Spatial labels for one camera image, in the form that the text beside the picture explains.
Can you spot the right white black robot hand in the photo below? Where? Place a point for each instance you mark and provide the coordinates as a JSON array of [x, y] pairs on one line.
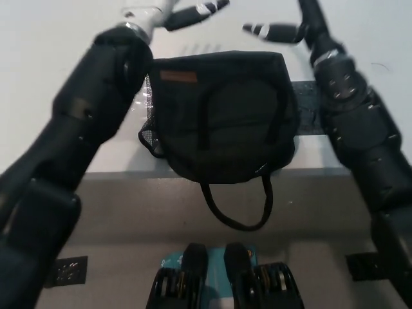
[[310, 22]]

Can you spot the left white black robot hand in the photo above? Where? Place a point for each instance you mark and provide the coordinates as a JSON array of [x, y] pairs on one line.
[[151, 14]]

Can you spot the black soft travel bag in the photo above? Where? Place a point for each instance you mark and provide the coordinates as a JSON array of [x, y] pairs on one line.
[[225, 128]]

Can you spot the black tape patch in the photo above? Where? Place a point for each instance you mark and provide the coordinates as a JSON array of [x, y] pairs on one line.
[[309, 109]]

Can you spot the black table leg base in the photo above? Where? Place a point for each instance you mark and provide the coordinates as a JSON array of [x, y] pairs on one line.
[[69, 272]]

